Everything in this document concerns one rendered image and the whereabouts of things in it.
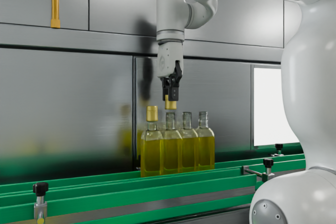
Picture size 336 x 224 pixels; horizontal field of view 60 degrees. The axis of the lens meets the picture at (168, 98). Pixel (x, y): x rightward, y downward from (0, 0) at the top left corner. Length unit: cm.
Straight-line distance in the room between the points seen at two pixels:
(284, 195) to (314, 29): 26
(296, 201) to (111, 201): 42
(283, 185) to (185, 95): 64
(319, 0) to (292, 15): 87
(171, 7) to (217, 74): 35
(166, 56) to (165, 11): 13
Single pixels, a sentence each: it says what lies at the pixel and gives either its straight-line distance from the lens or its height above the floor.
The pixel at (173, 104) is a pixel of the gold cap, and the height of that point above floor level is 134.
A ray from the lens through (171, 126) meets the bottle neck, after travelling 87.
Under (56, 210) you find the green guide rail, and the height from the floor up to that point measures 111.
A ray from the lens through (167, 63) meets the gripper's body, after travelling 84.
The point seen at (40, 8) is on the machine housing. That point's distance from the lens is 99.
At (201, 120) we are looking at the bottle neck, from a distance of 92.
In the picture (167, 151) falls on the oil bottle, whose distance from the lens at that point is 86.
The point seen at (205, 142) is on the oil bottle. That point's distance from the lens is 91.
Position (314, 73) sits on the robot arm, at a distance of 49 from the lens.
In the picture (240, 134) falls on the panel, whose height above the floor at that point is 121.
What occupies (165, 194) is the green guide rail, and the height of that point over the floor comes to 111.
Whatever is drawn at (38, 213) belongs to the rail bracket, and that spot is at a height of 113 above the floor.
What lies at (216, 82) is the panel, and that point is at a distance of 110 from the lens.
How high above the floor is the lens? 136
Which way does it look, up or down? level
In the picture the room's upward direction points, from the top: straight up
